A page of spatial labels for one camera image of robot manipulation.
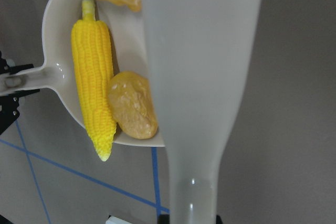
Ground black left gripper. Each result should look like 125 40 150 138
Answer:
1 54 40 134

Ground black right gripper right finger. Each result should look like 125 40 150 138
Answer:
157 214 224 224

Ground yellow corn cob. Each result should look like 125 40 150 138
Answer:
71 0 117 162

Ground brown potato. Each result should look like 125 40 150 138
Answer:
108 71 158 140

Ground beige hand brush black bristles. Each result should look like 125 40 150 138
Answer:
142 0 261 223

